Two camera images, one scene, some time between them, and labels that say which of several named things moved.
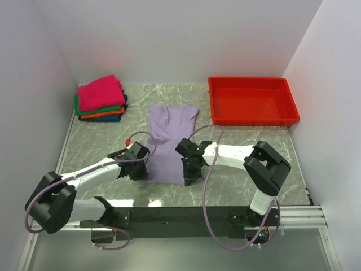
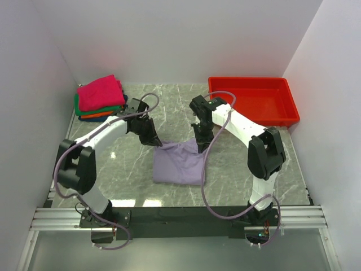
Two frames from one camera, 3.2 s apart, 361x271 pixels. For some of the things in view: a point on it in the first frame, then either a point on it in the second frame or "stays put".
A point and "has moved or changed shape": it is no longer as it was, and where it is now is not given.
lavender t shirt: x=167 y=123 has moved or changed shape
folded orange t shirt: x=101 y=114 stays put
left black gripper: x=142 y=174 -> x=152 y=139
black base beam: x=135 y=223 stays put
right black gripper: x=189 y=176 -> x=203 y=142
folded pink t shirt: x=106 y=92 stays put
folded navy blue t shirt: x=117 y=118 stays put
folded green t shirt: x=97 y=110 stays put
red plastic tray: x=252 y=101 stays put
